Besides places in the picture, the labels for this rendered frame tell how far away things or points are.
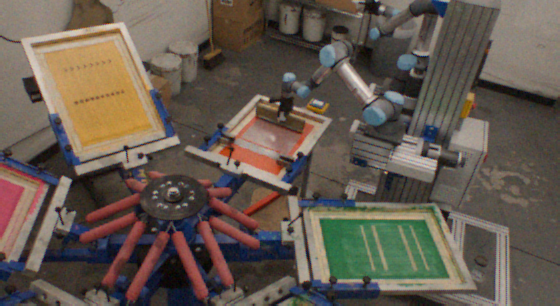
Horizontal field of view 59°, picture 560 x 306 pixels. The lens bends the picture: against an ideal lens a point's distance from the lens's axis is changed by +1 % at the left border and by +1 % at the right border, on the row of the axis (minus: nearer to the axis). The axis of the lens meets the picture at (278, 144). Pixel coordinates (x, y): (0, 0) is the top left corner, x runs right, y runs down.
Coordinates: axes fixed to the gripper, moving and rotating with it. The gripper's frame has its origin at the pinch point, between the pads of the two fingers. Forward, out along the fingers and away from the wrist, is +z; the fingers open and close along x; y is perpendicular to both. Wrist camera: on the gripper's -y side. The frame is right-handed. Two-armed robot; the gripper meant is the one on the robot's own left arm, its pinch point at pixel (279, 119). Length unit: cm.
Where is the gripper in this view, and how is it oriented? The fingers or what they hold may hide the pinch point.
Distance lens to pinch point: 336.6
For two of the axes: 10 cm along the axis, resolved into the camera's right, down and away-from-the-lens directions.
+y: 9.0, 3.5, -2.6
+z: -1.2, 7.8, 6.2
